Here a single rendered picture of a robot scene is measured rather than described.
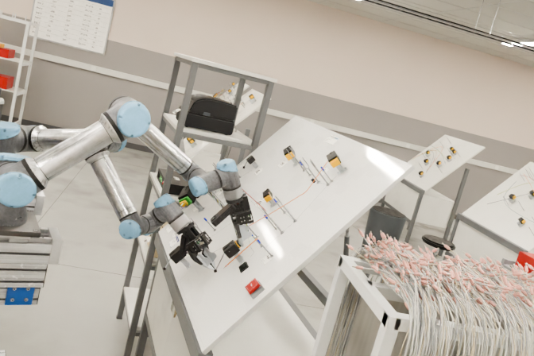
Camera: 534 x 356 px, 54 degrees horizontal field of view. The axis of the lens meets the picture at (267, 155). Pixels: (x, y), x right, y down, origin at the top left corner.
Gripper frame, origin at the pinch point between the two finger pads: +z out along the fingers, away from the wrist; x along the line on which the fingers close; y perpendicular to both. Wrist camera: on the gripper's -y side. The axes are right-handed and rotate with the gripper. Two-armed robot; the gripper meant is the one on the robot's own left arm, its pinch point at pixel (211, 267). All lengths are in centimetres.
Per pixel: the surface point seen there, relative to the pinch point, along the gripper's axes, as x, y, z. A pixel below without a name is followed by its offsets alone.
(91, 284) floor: 46, -216, -20
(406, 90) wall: 786, -320, 73
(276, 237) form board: 19.5, 21.0, 6.5
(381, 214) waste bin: 365, -211, 132
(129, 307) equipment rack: 25, -140, 4
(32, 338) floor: -22, -165, -18
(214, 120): 88, -39, -53
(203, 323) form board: -20.7, 4.1, 12.5
